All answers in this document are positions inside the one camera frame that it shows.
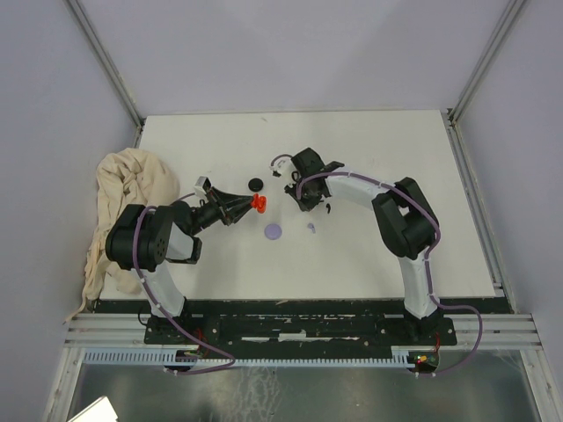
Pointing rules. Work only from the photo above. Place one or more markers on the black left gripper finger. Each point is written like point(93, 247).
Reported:
point(236, 213)
point(226, 200)

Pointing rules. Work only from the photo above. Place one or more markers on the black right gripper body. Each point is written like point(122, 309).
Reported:
point(307, 199)

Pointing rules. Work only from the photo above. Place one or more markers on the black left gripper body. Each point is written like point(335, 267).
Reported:
point(216, 203)

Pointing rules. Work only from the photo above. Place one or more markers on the orange earbud charging case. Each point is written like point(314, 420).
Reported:
point(259, 203)

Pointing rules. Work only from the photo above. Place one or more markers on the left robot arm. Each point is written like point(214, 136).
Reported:
point(145, 240)

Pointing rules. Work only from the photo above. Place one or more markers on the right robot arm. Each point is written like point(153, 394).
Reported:
point(407, 224)

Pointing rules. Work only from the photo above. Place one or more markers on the black earbud charging case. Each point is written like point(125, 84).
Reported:
point(255, 185)

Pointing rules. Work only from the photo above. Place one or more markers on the lilac earbud charging case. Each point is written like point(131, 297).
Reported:
point(273, 231)

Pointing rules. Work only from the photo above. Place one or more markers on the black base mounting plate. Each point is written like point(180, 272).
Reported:
point(385, 321)

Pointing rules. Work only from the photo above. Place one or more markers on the white paper sheet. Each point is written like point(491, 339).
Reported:
point(100, 410)

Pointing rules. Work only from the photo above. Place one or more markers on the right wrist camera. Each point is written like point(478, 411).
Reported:
point(280, 167)

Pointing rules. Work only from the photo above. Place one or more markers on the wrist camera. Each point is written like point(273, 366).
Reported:
point(202, 185)
point(280, 167)

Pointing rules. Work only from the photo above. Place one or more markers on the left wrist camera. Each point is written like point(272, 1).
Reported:
point(202, 185)

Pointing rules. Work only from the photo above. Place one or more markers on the slotted cable duct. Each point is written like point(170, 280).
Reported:
point(178, 358)

